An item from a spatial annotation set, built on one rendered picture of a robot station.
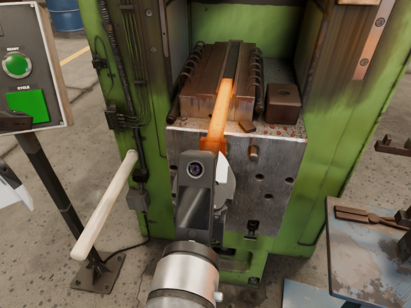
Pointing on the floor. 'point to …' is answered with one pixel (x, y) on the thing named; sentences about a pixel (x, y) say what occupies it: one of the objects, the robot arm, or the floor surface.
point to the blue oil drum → (65, 15)
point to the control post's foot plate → (96, 282)
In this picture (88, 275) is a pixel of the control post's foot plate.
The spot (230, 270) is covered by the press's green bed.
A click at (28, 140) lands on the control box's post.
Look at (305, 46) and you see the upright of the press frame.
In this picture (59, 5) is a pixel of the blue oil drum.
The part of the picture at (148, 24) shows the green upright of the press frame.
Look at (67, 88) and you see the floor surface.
